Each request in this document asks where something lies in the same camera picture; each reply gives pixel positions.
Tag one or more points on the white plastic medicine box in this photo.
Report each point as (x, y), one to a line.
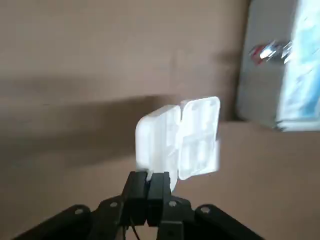
(162, 140)

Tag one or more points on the blue face mask packet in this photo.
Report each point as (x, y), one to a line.
(300, 75)

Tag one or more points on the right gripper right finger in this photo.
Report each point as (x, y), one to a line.
(158, 197)

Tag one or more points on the aluminium medical kit case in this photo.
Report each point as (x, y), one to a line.
(260, 87)

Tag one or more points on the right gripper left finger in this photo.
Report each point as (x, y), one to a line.
(136, 195)

